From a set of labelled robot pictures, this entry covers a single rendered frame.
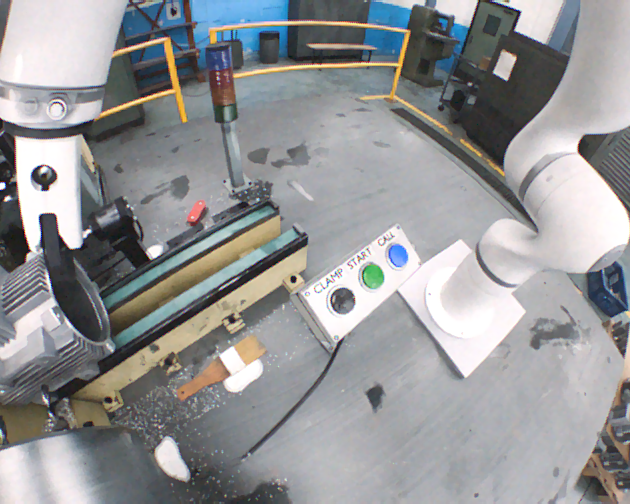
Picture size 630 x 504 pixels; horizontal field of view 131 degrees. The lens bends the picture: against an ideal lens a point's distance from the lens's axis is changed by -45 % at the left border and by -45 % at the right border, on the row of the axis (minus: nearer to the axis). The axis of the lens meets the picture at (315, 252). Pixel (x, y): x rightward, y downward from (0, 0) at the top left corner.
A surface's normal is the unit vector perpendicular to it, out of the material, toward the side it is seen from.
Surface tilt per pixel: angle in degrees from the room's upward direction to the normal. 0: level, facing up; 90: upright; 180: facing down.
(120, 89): 90
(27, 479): 36
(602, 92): 112
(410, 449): 0
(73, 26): 96
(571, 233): 86
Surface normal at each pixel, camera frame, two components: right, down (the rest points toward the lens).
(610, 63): -0.80, 0.59
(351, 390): 0.07, -0.57
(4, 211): 0.64, 0.65
